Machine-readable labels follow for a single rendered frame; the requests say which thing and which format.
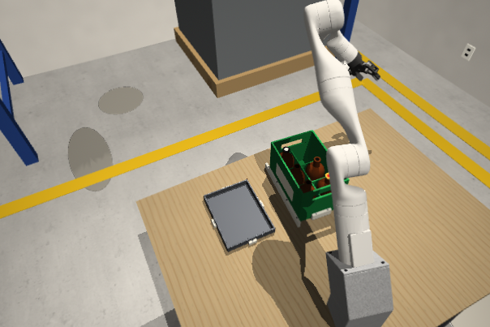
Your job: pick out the green divided crate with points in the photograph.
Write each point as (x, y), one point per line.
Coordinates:
(303, 203)

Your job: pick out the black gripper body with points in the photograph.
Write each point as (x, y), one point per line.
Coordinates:
(357, 62)

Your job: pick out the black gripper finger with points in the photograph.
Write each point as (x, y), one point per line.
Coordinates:
(370, 66)
(356, 74)

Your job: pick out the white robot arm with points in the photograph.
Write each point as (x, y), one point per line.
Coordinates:
(350, 207)

